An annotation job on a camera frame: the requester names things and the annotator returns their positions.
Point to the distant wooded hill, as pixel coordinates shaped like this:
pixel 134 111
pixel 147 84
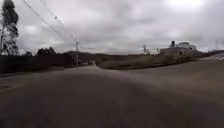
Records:
pixel 90 55

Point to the grassy embankment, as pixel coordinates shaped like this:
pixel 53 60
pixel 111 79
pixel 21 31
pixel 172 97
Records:
pixel 140 62

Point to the grey asphalt road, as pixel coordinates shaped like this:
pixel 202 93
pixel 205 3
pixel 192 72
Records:
pixel 110 100

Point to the utility pole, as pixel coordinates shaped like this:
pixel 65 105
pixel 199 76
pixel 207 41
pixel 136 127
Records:
pixel 77 53

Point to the dark trees behind fence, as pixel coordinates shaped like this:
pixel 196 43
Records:
pixel 46 51

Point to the pale building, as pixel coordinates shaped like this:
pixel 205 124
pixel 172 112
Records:
pixel 180 49

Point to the dark fence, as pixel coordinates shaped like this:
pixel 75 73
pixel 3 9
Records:
pixel 30 63

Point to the tall tree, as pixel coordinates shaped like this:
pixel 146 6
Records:
pixel 9 26

